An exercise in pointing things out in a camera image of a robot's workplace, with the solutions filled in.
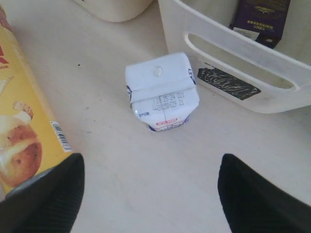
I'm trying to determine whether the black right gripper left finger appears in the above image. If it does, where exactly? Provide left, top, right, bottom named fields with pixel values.
left=0, top=153, right=85, bottom=233

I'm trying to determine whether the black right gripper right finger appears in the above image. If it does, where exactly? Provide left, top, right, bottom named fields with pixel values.
left=217, top=154, right=311, bottom=233

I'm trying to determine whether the white milk carton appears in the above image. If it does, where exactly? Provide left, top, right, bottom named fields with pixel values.
left=125, top=52, right=200, bottom=132

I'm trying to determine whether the purple drink carton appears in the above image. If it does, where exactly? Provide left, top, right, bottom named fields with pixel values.
left=229, top=0, right=290, bottom=49

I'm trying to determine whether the yellow Lays chips can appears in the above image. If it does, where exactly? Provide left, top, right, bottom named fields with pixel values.
left=0, top=9, right=72, bottom=195

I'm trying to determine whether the cream bin square mark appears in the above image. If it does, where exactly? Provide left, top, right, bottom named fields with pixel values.
left=159, top=0, right=311, bottom=114

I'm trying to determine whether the cream bin triangle mark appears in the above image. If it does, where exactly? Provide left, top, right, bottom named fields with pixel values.
left=74, top=0, right=153, bottom=22

